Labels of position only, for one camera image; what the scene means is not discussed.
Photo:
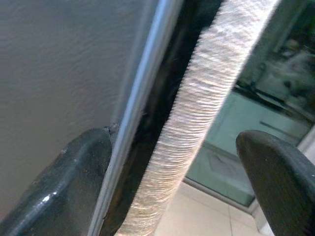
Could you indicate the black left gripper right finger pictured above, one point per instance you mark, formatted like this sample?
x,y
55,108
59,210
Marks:
x,y
283,182

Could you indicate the fridge door white liner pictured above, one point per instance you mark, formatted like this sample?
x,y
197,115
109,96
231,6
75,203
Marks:
x,y
157,110

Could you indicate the glass sliding door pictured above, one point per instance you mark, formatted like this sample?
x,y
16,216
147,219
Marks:
x,y
270,86

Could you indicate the grey mini fridge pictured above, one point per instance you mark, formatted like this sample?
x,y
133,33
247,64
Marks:
x,y
61,61

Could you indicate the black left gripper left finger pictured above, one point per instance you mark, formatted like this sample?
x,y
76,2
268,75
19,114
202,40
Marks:
x,y
61,191

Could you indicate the beige woven cloth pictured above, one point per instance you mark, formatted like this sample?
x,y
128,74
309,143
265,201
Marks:
x,y
197,98

